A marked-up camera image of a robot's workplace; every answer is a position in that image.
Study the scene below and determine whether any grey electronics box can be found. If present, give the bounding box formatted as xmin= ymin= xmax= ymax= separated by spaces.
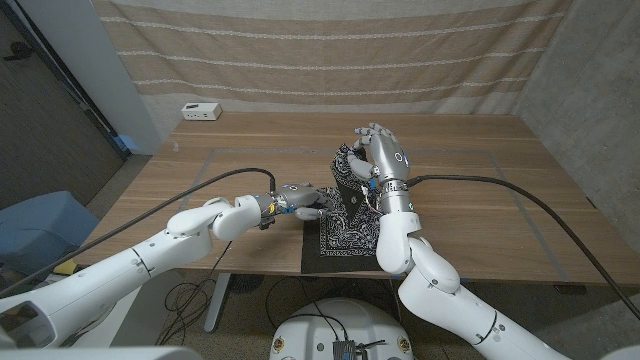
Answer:
xmin=332 ymin=339 xmax=372 ymax=360

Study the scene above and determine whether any grey table leg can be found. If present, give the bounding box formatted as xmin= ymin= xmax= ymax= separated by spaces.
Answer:
xmin=203 ymin=272 xmax=232 ymax=335

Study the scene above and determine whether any thin black torso cable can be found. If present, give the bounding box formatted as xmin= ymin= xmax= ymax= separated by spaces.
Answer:
xmin=264 ymin=277 xmax=351 ymax=344

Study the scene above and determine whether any yellow cushion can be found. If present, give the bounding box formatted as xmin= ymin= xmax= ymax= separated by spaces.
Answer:
xmin=53 ymin=257 xmax=79 ymax=276

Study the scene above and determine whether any thin black left wrist cable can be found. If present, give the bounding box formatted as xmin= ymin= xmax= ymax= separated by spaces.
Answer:
xmin=157 ymin=239 xmax=234 ymax=347

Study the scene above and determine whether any white power strip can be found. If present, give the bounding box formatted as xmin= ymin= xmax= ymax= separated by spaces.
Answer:
xmin=180 ymin=102 xmax=223 ymax=122

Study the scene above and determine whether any blue upholstered chair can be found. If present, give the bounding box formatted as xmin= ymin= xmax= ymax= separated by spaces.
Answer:
xmin=0 ymin=190 xmax=100 ymax=281

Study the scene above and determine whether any beige striped backdrop cloth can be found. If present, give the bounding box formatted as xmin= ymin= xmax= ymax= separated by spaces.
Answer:
xmin=92 ymin=0 xmax=574 ymax=115

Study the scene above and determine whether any black paisley bandana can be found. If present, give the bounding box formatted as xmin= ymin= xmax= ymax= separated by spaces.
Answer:
xmin=300 ymin=143 xmax=386 ymax=275

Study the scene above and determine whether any black door handle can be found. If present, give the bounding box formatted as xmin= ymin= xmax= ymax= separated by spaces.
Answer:
xmin=2 ymin=40 xmax=34 ymax=62

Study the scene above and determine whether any black door frame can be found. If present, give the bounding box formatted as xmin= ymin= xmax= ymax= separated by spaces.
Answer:
xmin=0 ymin=0 xmax=132 ymax=160

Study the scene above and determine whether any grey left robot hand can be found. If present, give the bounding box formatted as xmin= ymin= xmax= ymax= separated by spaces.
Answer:
xmin=254 ymin=182 xmax=334 ymax=222

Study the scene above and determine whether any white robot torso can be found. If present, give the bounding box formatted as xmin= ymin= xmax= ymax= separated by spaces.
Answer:
xmin=269 ymin=297 xmax=416 ymax=360

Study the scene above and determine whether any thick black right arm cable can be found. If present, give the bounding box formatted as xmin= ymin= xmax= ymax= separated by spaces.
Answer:
xmin=405 ymin=173 xmax=640 ymax=321

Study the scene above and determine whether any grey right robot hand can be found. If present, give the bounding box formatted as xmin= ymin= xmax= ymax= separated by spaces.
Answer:
xmin=346 ymin=122 xmax=415 ymax=215

